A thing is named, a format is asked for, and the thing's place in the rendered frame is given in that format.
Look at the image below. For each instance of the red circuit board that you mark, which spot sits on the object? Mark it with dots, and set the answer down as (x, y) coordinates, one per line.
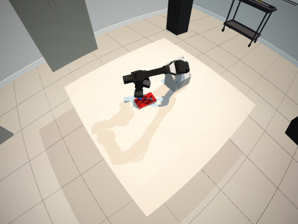
(147, 99)

